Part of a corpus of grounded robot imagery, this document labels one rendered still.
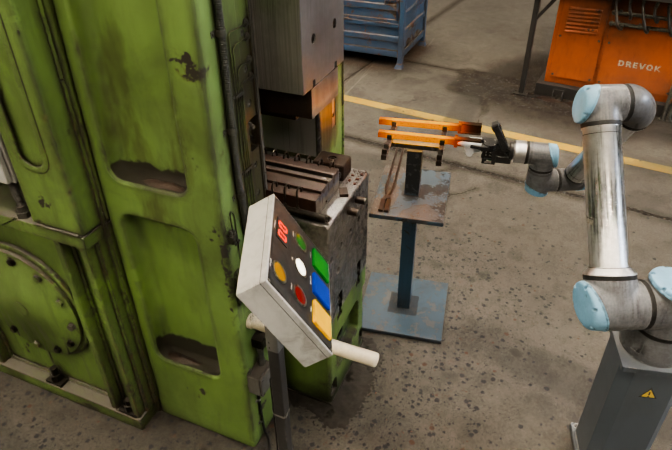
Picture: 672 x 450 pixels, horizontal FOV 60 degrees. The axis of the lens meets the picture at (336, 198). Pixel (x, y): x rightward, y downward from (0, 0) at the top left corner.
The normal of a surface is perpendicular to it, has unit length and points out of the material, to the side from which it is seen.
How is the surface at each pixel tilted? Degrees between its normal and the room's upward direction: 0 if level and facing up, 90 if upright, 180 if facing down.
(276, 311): 90
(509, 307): 0
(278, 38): 90
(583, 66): 90
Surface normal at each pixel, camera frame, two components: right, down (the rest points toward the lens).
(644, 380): -0.17, 0.55
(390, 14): -0.40, 0.50
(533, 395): -0.01, -0.83
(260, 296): 0.04, 0.55
